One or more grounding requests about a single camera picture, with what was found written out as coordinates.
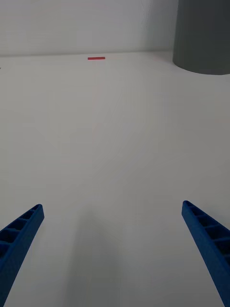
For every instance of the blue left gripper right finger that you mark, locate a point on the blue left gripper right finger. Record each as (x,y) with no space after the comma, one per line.
(210,247)

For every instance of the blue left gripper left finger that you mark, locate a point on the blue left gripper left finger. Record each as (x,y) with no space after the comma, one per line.
(20,239)

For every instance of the grey plastic waste bin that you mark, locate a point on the grey plastic waste bin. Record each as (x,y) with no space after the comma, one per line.
(203,36)

